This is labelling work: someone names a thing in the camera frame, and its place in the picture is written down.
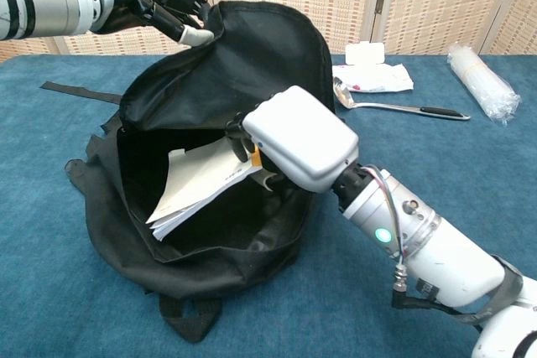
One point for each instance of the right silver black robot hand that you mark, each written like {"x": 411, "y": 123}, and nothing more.
{"x": 302, "y": 136}

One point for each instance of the black fabric backpack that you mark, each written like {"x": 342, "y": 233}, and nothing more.
{"x": 260, "y": 60}

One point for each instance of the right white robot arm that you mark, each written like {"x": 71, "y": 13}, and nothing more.
{"x": 440, "y": 257}

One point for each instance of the white wet wipes pack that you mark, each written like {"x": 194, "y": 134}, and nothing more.
{"x": 377, "y": 77}

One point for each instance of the stack of plastic cups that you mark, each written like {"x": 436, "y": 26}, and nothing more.
{"x": 486, "y": 81}

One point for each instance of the blue felt table cover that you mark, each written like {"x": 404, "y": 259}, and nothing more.
{"x": 63, "y": 249}

